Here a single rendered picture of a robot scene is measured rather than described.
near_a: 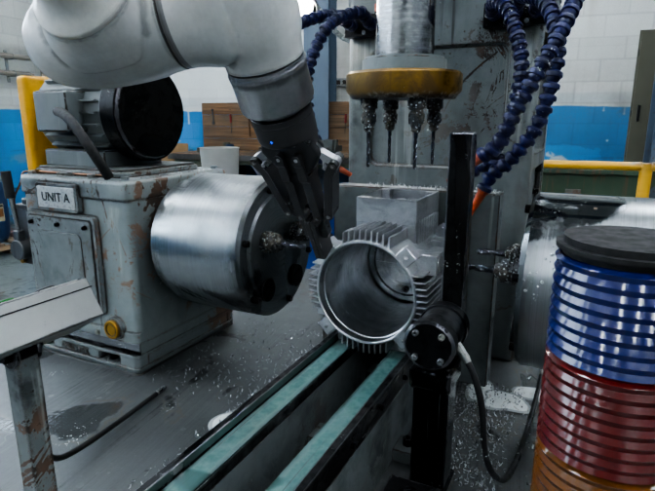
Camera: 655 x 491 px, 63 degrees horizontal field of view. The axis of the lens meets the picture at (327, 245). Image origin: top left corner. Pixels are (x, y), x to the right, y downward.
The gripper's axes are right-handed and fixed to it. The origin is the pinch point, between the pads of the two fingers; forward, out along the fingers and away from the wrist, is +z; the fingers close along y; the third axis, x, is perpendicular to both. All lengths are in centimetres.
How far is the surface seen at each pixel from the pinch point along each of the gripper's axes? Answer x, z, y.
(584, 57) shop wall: -496, 203, -14
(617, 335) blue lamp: 34, -29, -36
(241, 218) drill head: -2.8, 1.1, 15.6
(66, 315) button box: 27.6, -9.9, 16.8
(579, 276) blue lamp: 32, -30, -34
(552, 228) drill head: -5.7, 0.0, -30.3
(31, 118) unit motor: -15, -10, 71
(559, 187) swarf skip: -345, 247, -10
